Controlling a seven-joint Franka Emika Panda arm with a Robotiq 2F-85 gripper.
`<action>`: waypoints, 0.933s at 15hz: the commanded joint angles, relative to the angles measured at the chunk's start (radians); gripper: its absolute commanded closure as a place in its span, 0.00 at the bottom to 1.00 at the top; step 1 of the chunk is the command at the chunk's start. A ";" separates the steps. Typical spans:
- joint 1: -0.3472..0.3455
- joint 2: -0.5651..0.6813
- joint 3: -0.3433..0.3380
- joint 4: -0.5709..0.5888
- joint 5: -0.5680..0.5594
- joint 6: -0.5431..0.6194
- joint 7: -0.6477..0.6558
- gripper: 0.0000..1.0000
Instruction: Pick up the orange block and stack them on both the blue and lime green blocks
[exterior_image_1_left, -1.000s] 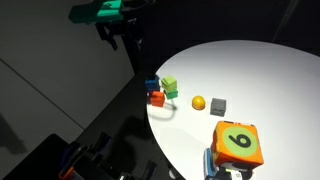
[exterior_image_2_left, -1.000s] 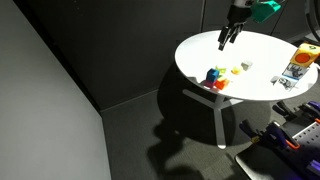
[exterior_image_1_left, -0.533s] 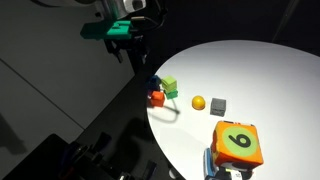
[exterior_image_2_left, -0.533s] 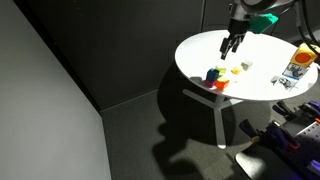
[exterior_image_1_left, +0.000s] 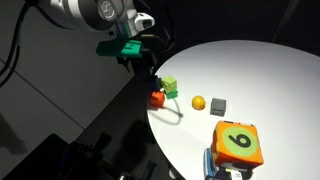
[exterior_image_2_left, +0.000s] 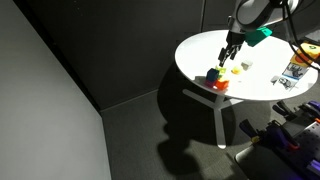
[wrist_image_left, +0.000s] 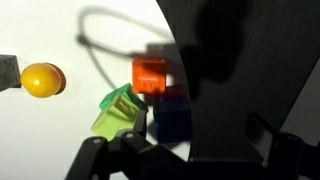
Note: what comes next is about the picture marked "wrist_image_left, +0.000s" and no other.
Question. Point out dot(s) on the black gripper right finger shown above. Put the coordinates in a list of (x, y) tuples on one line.
[(286, 156)]

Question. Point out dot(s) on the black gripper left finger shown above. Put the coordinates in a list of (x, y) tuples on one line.
[(96, 156)]

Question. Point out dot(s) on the orange block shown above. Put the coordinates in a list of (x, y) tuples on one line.
[(148, 75)]

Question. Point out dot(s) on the lime green block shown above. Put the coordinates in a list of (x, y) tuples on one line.
[(115, 120)]

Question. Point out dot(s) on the dark green block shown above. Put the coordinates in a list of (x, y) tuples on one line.
[(125, 93)]

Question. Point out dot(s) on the blue block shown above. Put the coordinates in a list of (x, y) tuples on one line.
[(173, 120)]

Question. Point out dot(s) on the yellow ball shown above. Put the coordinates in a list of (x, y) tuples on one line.
[(40, 80)]

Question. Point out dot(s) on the gray cube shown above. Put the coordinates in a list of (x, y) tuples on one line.
[(8, 71)]

